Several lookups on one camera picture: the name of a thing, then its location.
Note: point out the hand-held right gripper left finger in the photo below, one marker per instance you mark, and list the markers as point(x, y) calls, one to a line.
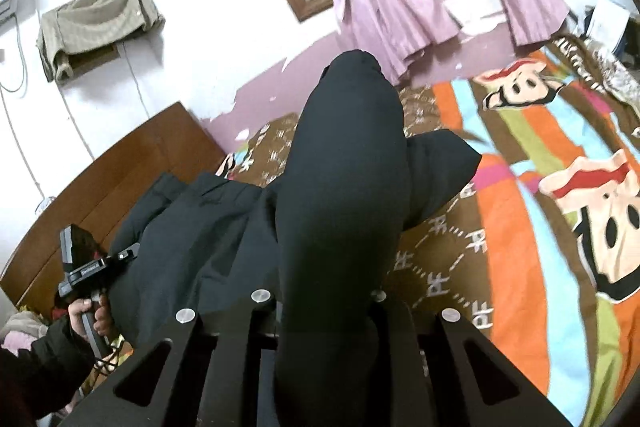
point(250, 329)

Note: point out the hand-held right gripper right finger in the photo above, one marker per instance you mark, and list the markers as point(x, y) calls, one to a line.
point(395, 329)

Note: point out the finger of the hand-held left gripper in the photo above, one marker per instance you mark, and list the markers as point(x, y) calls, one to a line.
point(129, 253)

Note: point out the black padded jacket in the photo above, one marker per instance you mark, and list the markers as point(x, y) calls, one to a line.
point(340, 207)

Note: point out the person's left forearm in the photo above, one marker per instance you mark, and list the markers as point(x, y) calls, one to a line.
point(45, 357)

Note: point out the person's left hand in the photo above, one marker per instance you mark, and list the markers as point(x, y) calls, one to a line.
point(100, 314)

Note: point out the brown wooden headboard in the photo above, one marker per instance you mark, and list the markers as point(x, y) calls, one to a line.
point(100, 192)

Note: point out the pink cloth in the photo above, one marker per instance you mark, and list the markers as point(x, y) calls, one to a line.
point(20, 329)

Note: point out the colourful cartoon printed blanket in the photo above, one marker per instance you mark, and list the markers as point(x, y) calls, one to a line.
point(525, 207)

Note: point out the beige towel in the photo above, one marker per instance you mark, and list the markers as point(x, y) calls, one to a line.
point(95, 22)

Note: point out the white box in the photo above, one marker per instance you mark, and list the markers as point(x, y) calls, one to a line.
point(607, 24)

